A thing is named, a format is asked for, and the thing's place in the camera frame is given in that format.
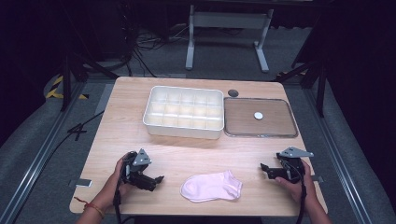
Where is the bundle of black floor cables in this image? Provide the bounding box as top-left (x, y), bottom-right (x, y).
top-left (118, 3), bottom-right (194, 78)

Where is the person's left hand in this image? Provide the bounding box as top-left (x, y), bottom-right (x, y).
top-left (112, 153), bottom-right (135, 200)

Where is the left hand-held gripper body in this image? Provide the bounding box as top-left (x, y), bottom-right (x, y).
top-left (121, 147), bottom-right (157, 191)

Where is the person's right hand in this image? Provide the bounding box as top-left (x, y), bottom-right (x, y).
top-left (275, 160), bottom-right (313, 204)

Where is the yellow black floor tape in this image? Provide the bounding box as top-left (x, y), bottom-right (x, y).
top-left (45, 75), bottom-right (90, 101)

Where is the pink sock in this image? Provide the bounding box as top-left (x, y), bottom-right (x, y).
top-left (179, 169), bottom-right (244, 203)

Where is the clear lid with white knob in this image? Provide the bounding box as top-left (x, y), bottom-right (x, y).
top-left (222, 96), bottom-right (299, 139)

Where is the aluminium floor rail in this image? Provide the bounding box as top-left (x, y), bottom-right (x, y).
top-left (0, 81), bottom-right (87, 224)
top-left (303, 87), bottom-right (373, 224)

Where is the red string bracelet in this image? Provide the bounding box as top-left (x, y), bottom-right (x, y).
top-left (73, 196), bottom-right (106, 219)

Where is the black tripod stand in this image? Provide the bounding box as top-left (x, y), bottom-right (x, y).
top-left (274, 12), bottom-right (331, 119)
top-left (59, 0), bottom-right (120, 112)

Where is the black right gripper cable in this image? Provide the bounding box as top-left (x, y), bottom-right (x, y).
top-left (281, 158), bottom-right (308, 224)

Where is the white divided storage box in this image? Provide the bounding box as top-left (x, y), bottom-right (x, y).
top-left (142, 85), bottom-right (225, 140)

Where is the black floor cable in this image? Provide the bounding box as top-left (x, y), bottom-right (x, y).
top-left (12, 109), bottom-right (106, 218)

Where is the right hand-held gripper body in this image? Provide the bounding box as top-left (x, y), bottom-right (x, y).
top-left (270, 147), bottom-right (315, 185)

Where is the white metal stand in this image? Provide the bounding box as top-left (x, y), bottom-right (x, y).
top-left (185, 4), bottom-right (275, 74)

